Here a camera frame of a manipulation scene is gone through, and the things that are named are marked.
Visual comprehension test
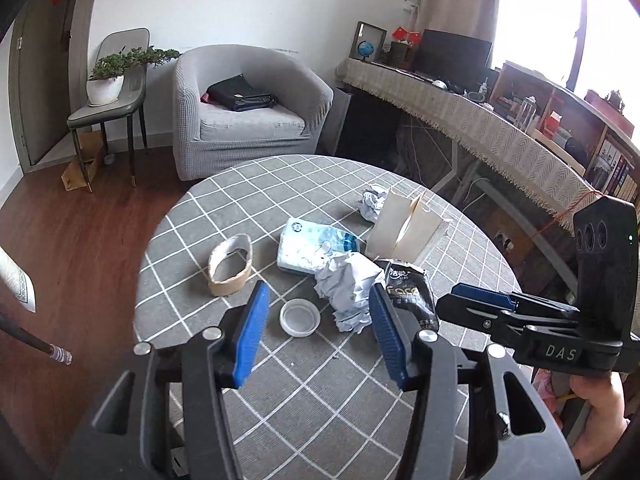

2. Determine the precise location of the grey checked tablecloth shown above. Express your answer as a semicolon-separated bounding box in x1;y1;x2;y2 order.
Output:
132;154;583;480

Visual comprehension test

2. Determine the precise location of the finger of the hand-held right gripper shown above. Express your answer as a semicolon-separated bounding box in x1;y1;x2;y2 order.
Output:
450;282;581;318
435;294;581;348

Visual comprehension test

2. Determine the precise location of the grey dining chair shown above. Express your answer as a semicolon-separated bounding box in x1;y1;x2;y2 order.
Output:
66;27;151;193

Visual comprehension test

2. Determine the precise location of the grey door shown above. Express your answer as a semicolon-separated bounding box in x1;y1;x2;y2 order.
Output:
9;0;83;168

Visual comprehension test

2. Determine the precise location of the person's right forearm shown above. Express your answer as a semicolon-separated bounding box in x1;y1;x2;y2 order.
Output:
570;374;629;472

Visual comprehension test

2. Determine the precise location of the red string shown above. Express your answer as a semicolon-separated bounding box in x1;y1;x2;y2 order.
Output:
530;189;603;238

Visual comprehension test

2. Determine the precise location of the white desk frame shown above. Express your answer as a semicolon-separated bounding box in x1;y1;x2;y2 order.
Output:
435;137;576;281

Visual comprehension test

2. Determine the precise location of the beige curtain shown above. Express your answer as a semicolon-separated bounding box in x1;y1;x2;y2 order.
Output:
417;0;501;68

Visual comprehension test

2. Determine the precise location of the beige paper carton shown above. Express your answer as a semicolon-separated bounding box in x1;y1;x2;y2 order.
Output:
365;187;453;263

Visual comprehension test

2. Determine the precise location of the framed globe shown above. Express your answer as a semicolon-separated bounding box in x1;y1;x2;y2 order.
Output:
348;21;388;63

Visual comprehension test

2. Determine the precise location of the glass jar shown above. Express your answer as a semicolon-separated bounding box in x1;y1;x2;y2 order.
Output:
517;95;538;131

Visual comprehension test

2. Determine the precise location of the cardboard tape ring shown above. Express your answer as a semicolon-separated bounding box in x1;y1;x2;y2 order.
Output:
207;234;254;297

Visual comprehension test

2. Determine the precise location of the black snack packet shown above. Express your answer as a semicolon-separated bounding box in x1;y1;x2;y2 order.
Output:
375;257;441;333

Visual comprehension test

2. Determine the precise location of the small crumpled paper ball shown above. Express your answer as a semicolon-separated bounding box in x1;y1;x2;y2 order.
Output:
357;183;390;223

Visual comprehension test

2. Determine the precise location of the black monitor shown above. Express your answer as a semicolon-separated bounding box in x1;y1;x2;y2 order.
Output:
415;29;494;92

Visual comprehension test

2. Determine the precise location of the brown desk box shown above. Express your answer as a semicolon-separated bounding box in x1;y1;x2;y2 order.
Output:
389;40;416;66

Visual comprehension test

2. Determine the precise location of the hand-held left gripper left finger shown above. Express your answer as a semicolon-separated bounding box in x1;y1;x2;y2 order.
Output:
55;280;271;480

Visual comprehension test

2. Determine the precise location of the wooden bookshelf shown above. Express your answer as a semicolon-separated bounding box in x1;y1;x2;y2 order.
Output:
487;60;640;206

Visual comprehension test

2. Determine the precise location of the black leather bag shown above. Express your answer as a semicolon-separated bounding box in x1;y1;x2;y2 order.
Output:
206;74;278;112

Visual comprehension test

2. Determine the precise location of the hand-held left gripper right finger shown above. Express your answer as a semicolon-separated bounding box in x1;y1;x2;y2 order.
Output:
369;284;583;480

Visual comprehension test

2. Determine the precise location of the potted plant in white pot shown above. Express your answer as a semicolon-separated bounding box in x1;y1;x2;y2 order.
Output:
86;46;182;107

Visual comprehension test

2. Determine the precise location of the beige fringed desk cloth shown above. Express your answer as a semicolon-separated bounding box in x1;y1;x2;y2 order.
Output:
335;57;601;236

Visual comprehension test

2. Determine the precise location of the row of books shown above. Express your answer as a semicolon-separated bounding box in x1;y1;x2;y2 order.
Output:
585;139;640;202

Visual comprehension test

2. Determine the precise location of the grey armchair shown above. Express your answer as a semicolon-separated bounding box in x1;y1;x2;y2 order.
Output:
172;44;334;182

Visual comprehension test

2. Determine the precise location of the blue tissue pack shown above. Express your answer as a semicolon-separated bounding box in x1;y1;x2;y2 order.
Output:
276;217;362;276

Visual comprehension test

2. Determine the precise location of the cardboard box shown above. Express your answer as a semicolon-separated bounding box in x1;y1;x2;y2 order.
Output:
61;131;108;192

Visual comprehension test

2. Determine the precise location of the black table leg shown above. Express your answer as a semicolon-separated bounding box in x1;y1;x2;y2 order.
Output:
0;312;73;366

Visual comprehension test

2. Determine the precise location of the large white paper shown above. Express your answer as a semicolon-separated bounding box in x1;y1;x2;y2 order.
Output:
314;251;388;333

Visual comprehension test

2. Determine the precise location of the white plastic lid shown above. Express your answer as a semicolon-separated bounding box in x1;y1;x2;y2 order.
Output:
279;298;321;337

